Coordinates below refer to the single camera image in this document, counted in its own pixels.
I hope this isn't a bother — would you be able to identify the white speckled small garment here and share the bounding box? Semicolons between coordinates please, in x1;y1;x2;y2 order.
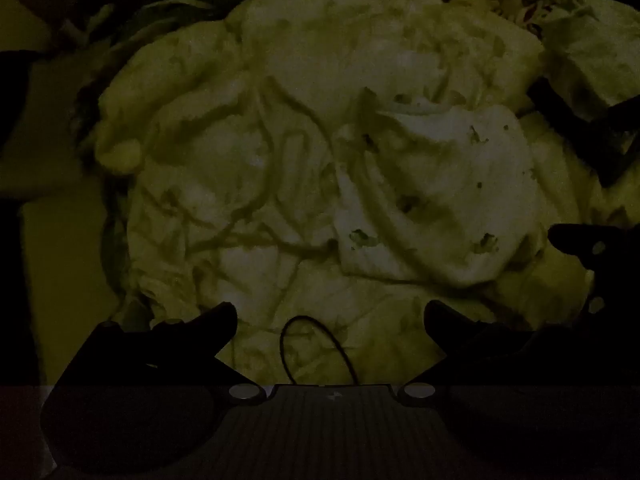
333;89;544;288

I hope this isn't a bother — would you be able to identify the pale folded cloth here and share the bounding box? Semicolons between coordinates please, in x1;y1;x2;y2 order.
537;0;639;105

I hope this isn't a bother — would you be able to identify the pale floral bed sheet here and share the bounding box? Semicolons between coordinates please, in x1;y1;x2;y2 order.
92;0;640;386

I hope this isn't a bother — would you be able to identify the thin black cable loop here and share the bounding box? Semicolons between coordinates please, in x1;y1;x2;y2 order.
278;314;362;387

